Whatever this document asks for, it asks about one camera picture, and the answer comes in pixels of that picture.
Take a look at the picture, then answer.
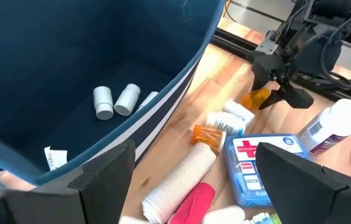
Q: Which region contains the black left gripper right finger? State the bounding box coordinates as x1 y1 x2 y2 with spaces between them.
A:
255 142 351 224

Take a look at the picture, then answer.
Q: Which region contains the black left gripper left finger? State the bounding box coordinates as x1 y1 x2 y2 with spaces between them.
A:
0 139 136 224

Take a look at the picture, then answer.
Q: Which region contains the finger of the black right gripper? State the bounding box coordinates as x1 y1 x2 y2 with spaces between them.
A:
258 83 315 110
251 60 276 91

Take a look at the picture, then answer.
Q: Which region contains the white bottle purple label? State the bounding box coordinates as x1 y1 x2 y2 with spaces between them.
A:
297 98 351 156

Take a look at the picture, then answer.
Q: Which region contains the rainbow weekly pill organizer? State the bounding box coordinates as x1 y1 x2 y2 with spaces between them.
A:
243 212 284 224

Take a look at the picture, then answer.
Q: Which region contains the small white pill bottle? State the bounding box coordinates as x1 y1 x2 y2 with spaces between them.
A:
118 215 151 224

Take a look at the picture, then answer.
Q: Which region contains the blue first aid kit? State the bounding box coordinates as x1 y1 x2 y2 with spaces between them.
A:
223 133 312 208

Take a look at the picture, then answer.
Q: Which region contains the white gauze roll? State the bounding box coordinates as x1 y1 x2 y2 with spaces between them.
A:
200 205 246 224

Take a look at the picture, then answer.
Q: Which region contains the navy fabric basket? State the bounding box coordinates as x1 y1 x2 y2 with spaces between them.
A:
0 0 226 187

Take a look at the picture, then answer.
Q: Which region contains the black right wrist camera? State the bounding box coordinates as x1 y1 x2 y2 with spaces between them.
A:
293 29 344 77

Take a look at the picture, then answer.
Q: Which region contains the yellow cable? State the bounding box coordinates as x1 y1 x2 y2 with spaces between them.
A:
222 0 232 18

